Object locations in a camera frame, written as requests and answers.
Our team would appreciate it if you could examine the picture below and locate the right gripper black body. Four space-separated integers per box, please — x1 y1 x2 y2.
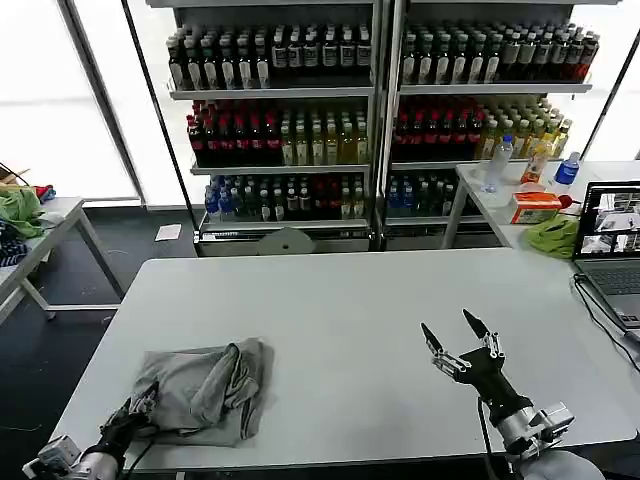
457 345 534 416

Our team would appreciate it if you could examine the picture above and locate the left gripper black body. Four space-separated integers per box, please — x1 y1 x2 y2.
98 398 151 454

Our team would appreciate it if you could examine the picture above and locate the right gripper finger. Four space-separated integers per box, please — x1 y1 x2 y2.
462 308 504 359
420 322 469 377

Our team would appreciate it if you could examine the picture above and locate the grey printed t-shirt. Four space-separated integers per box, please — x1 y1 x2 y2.
130 337 276 449

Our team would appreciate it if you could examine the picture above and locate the lime green cloth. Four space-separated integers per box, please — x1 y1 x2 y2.
526 214 582 260

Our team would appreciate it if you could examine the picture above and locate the orange carton box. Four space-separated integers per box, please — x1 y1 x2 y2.
509 191 564 225

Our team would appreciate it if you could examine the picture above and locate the grey laptop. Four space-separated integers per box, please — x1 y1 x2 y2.
571 180 640 330

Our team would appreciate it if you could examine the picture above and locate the white side table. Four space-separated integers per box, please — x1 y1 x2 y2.
441 159 640 262

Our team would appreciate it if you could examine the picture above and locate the clear bottle with blue cap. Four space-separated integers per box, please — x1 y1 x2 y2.
481 134 516 195

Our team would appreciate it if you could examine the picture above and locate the orange juice bottle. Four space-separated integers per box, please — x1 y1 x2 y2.
520 141 552 186

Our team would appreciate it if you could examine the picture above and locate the blue-labelled water bottle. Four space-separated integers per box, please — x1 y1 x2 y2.
553 150 583 190

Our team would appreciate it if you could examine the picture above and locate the round white disc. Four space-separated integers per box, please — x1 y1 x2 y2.
256 226 316 257

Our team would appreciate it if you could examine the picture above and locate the grey side table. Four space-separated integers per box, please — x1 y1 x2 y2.
0 196 125 322

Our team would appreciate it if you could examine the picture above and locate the blue striped cloth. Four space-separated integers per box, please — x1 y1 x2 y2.
0 219 30 270

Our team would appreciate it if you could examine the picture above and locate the drinks shelf with red-capped bottles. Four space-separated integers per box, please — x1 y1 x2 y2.
382 0 601 251

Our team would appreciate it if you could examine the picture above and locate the green garment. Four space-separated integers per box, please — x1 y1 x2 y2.
0 188 47 240

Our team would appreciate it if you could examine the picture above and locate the drinks shelf with yellow bottles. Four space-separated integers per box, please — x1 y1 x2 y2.
144 0 387 257

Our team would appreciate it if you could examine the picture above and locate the thin dark window bar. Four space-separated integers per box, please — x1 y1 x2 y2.
121 0 201 241

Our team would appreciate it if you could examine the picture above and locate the wide dark window bar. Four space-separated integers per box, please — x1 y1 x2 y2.
58 0 150 205

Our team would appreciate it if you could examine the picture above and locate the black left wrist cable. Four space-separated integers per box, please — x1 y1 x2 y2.
121 433 157 475

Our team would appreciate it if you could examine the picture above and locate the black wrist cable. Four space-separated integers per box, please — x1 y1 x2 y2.
121 433 157 475
476 394 502 480

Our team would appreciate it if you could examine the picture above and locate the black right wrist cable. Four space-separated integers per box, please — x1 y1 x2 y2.
476 394 502 480

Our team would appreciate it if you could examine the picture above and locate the black laptop cable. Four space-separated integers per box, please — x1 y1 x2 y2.
571 273 640 372

